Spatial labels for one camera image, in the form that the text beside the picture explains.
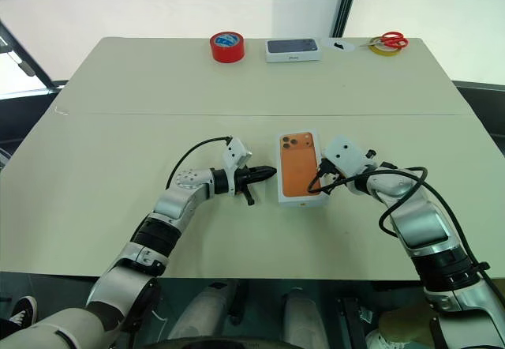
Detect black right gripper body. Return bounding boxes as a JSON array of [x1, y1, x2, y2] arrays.
[[317, 158, 342, 182]]

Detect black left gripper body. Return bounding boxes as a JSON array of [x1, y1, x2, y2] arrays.
[[233, 167, 257, 208]]

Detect white phone box lid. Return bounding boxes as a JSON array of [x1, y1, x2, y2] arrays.
[[275, 128, 330, 209]]

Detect white box with dark phone print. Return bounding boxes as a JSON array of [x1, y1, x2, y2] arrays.
[[264, 37, 323, 65]]

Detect red tape roll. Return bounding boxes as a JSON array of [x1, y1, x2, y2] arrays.
[[208, 31, 246, 65]]

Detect white card with black mark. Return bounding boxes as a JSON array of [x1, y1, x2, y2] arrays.
[[320, 36, 357, 54]]

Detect yellow tape roll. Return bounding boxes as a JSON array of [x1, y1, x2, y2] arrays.
[[368, 43, 400, 56]]

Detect grey rounded shape under table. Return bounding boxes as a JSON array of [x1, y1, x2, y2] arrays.
[[168, 280, 238, 343], [281, 287, 331, 349]]

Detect tan object under table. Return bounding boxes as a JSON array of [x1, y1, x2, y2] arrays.
[[377, 304, 440, 349]]

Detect dark slanted window bar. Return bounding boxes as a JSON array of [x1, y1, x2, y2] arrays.
[[0, 18, 54, 90]]

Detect black and white sneaker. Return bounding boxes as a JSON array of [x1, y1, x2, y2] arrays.
[[9, 296, 39, 328]]

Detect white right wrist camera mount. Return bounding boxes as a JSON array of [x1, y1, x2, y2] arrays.
[[320, 134, 375, 179]]

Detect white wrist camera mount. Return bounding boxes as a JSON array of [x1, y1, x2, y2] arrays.
[[320, 134, 375, 179], [220, 137, 253, 177]]

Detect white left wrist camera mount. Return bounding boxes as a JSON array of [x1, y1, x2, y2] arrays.
[[220, 137, 253, 177]]

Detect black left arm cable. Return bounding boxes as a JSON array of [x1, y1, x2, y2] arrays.
[[165, 135, 234, 190]]

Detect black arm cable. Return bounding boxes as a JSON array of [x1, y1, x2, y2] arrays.
[[165, 135, 234, 190], [306, 165, 505, 311]]

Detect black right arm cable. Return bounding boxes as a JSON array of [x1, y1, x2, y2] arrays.
[[306, 165, 505, 311]]

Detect red handled scissors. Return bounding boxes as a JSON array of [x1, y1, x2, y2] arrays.
[[358, 31, 410, 49]]

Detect dark window frame post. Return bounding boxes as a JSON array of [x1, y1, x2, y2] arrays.
[[329, 0, 362, 39]]

